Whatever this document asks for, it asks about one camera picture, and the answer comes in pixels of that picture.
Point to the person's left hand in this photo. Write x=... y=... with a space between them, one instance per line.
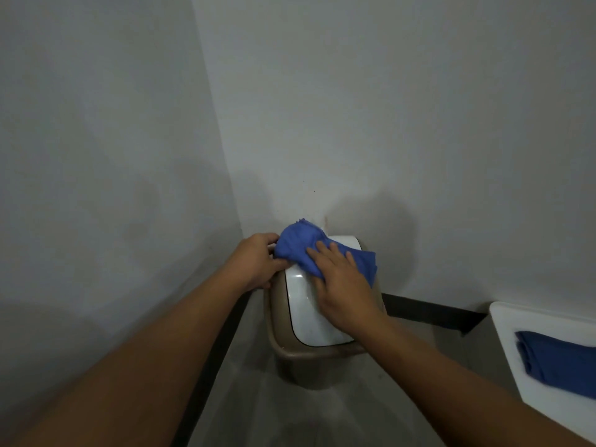
x=251 y=263

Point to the beige trash bin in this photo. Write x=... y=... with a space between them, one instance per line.
x=298 y=367

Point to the white trash bin lid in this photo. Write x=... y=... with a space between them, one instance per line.
x=305 y=311

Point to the person's right forearm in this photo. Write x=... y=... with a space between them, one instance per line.
x=456 y=391

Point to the person's right hand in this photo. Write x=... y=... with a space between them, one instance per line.
x=347 y=297

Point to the person's left thumb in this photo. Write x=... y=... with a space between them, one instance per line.
x=279 y=265

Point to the person's left forearm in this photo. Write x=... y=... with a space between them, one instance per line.
x=139 y=367

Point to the black baseboard strip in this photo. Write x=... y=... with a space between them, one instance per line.
x=209 y=367
x=433 y=314

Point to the person's right thumb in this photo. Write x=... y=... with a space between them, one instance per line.
x=319 y=293

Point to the folded blue cloth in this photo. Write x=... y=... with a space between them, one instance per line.
x=563 y=363

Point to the white table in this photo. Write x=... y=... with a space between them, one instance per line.
x=535 y=400

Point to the person's right little finger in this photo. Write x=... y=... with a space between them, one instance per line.
x=354 y=267

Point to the blue cleaning cloth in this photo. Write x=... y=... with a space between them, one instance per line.
x=298 y=246

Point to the person's right middle finger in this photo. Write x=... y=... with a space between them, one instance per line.
x=327 y=255

